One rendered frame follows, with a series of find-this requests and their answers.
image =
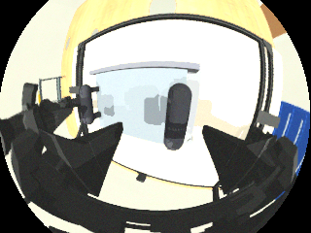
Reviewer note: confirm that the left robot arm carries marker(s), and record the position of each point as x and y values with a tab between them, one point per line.
28	100

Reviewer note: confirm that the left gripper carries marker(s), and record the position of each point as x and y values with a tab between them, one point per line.
48	119

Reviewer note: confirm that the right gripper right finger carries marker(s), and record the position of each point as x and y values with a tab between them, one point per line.
233	157

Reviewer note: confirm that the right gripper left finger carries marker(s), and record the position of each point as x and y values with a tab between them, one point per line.
89	156

